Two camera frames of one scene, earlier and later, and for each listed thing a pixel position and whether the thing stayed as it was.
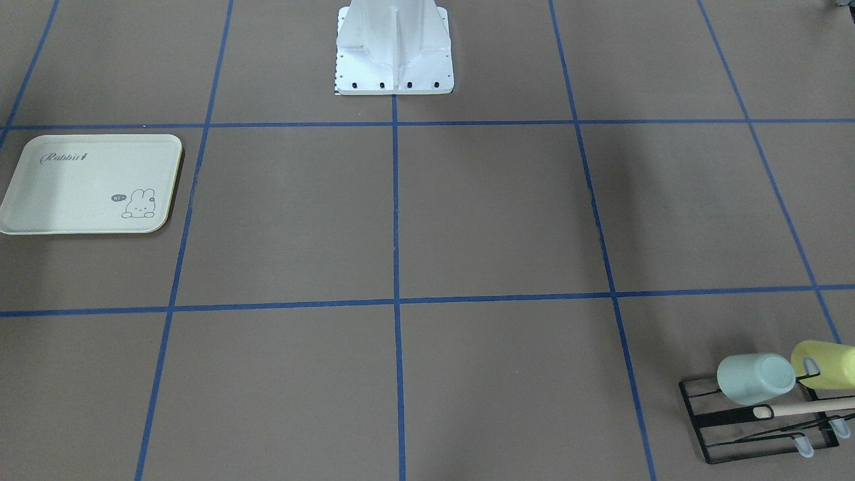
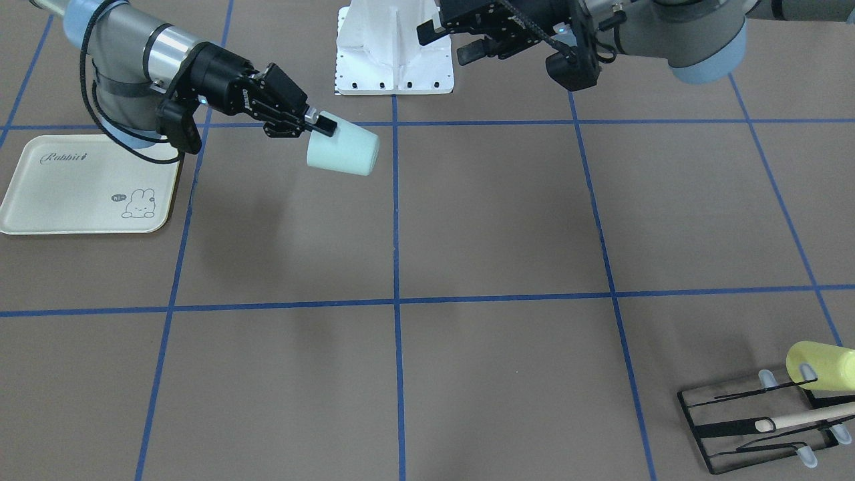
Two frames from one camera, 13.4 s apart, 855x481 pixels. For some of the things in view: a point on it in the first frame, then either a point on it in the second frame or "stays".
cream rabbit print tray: (92, 184) stays
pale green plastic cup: (750, 378) -> (353, 149)
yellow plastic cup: (835, 362) stays
